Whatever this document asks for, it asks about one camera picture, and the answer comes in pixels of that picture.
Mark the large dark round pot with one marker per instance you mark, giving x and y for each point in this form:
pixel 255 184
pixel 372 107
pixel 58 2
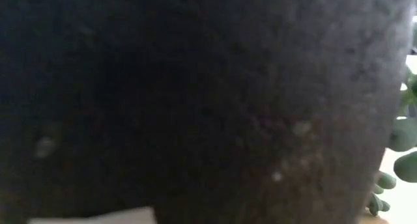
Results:
pixel 195 87

